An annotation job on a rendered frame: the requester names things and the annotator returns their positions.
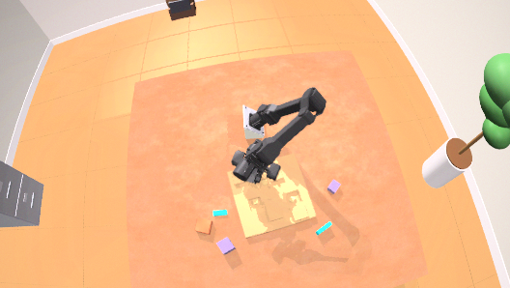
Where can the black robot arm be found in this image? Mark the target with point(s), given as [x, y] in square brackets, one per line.
[268, 150]

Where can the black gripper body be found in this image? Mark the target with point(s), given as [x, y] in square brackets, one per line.
[272, 171]

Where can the cyan rectangular block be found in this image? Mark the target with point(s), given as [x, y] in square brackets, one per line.
[219, 213]

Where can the purple block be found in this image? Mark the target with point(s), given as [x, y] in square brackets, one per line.
[334, 185]

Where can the orange block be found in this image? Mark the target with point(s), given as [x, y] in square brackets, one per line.
[203, 226]

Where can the light purple cube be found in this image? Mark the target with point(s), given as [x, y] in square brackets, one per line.
[226, 246]

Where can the teal block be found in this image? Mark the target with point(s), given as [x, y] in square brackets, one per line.
[323, 228]

